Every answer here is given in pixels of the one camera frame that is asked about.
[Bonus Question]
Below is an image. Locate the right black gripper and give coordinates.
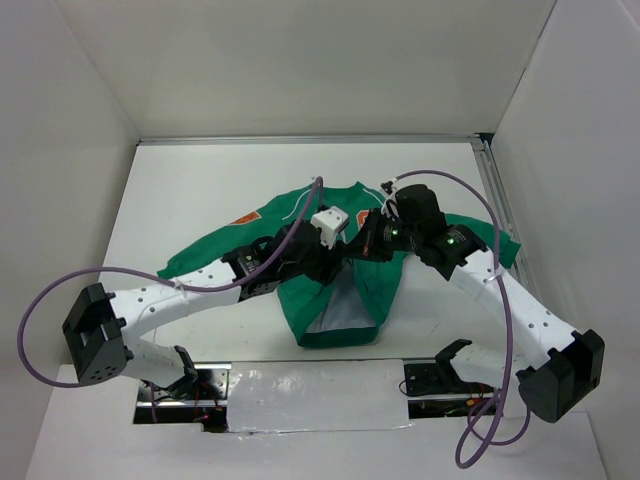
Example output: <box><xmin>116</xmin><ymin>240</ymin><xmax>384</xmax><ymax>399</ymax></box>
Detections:
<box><xmin>345</xmin><ymin>206</ymin><xmax>422</xmax><ymax>261</ymax></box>

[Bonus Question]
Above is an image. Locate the green jacket with white lining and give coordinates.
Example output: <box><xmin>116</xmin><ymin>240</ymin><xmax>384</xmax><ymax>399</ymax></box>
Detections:
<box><xmin>157</xmin><ymin>182</ymin><xmax>521</xmax><ymax>349</ymax></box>

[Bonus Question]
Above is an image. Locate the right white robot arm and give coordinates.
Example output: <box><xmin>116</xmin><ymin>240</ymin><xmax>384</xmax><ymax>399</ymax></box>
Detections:
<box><xmin>345</xmin><ymin>185</ymin><xmax>605</xmax><ymax>423</ymax></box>

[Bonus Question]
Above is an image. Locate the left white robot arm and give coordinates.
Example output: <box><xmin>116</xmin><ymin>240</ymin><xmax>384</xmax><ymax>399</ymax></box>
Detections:
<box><xmin>62</xmin><ymin>221</ymin><xmax>346</xmax><ymax>399</ymax></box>

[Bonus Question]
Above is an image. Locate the white taped cover plate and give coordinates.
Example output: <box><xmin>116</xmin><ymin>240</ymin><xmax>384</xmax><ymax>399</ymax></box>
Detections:
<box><xmin>227</xmin><ymin>360</ymin><xmax>411</xmax><ymax>434</ymax></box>

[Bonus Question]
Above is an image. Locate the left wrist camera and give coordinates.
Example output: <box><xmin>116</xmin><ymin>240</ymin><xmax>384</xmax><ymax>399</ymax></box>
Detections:
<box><xmin>310</xmin><ymin>206</ymin><xmax>349</xmax><ymax>249</ymax></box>

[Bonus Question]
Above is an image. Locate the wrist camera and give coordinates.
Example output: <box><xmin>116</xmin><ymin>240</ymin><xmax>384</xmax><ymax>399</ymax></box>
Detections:
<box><xmin>310</xmin><ymin>206</ymin><xmax>349</xmax><ymax>249</ymax></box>
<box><xmin>380</xmin><ymin>178</ymin><xmax>399</xmax><ymax>220</ymax></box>

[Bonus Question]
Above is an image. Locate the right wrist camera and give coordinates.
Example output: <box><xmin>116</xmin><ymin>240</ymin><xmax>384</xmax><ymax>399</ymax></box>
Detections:
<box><xmin>380</xmin><ymin>178</ymin><xmax>399</xmax><ymax>220</ymax></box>

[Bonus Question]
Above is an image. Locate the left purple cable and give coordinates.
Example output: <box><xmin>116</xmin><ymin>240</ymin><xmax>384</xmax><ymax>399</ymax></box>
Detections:
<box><xmin>17</xmin><ymin>174</ymin><xmax>326</xmax><ymax>424</ymax></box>

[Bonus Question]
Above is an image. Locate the purple cable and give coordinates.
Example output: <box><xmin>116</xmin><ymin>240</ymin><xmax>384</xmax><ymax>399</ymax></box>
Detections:
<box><xmin>382</xmin><ymin>168</ymin><xmax>534</xmax><ymax>470</ymax></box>
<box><xmin>17</xmin><ymin>174</ymin><xmax>326</xmax><ymax>424</ymax></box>

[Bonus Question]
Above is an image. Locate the aluminium frame rail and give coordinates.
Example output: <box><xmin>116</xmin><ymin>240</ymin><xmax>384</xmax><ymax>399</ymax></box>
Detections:
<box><xmin>471</xmin><ymin>133</ymin><xmax>539</xmax><ymax>298</ymax></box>

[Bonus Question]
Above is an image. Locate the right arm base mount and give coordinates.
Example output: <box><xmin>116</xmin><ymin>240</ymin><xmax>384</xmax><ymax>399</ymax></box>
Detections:
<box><xmin>398</xmin><ymin>339</ymin><xmax>494</xmax><ymax>420</ymax></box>

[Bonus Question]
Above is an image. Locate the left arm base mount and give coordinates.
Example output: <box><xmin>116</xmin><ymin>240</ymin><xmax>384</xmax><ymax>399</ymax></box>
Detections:
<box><xmin>134</xmin><ymin>362</ymin><xmax>234</xmax><ymax>421</ymax></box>

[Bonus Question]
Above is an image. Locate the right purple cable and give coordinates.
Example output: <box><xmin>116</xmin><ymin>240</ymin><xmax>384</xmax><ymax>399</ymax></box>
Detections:
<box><xmin>382</xmin><ymin>168</ymin><xmax>534</xmax><ymax>470</ymax></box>

